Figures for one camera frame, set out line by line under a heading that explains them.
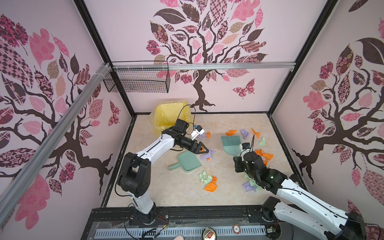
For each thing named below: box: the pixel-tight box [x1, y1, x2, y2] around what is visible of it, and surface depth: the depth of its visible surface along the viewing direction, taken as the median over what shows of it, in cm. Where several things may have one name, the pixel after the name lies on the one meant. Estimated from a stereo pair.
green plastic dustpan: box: [168, 150, 203, 172], surface depth 94 cm
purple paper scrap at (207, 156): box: [200, 148, 216, 161], surface depth 94 cm
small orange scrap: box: [251, 128, 261, 139], surface depth 109 cm
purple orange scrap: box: [197, 131, 211, 139], surface depth 106 cm
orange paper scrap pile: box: [255, 149, 274, 166], surface depth 96 cm
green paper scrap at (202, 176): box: [199, 170, 213, 184], surface depth 87 cm
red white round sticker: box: [232, 224, 241, 235], surface depth 71 cm
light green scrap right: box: [258, 137, 266, 147], surface depth 104 cm
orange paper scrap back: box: [226, 130, 238, 136], surface depth 109 cm
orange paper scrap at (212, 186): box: [204, 175, 218, 193], surface depth 85 cm
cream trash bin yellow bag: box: [153, 100, 194, 136], surface depth 92 cm
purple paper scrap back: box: [240, 128, 250, 140], surface depth 109 cm
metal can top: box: [202, 227, 217, 240], surface depth 61 cm
